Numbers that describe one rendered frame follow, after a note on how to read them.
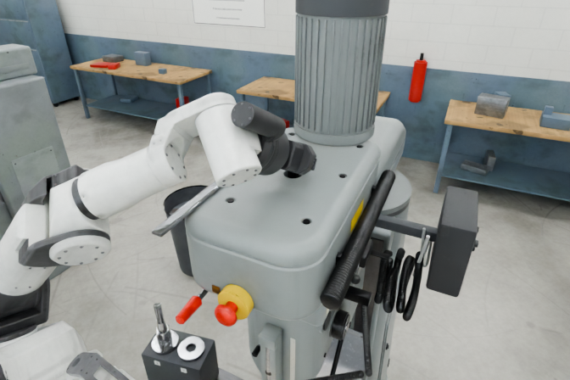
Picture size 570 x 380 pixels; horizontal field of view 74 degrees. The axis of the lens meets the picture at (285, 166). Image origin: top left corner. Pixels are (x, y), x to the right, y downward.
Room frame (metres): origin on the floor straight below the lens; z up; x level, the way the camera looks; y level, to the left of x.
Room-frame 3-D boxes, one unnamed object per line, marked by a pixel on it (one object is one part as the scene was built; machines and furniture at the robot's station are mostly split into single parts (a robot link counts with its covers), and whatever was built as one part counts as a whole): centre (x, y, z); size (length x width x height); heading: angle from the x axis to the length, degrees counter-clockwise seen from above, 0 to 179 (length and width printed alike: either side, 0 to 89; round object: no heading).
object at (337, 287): (0.62, -0.16, 1.79); 0.45 x 0.04 x 0.04; 155
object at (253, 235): (0.67, -0.02, 1.81); 0.47 x 0.26 x 0.16; 155
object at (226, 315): (0.43, 0.09, 1.76); 0.04 x 0.03 x 0.04; 65
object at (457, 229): (0.78, -0.45, 1.62); 0.20 x 0.09 x 0.21; 155
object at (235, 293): (0.45, 0.08, 1.76); 0.06 x 0.02 x 0.06; 65
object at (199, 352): (0.86, 0.37, 1.00); 0.22 x 0.12 x 0.20; 75
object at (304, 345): (0.66, -0.02, 1.47); 0.21 x 0.19 x 0.32; 65
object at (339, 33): (0.88, -0.12, 2.05); 0.20 x 0.20 x 0.32
